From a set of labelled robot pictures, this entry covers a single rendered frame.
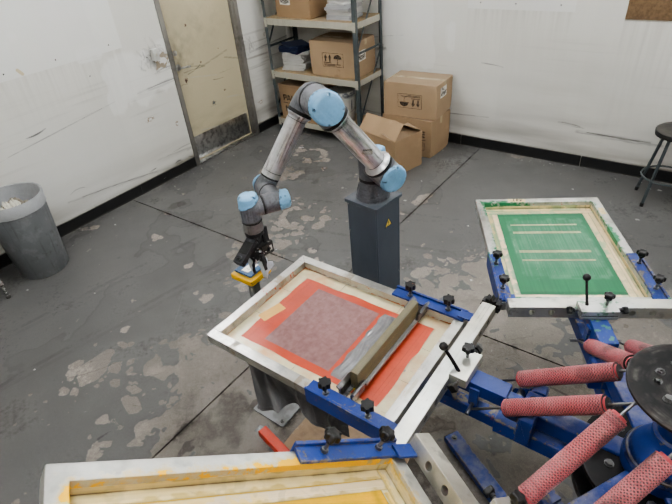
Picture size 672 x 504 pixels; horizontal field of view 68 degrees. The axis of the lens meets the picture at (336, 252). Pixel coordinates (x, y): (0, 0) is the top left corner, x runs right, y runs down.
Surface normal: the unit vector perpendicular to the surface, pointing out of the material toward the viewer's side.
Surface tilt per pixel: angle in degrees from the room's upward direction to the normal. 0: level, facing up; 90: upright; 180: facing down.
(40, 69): 90
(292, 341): 0
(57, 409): 0
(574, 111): 90
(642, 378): 0
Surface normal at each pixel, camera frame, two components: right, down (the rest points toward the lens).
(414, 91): -0.52, 0.51
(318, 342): -0.07, -0.81
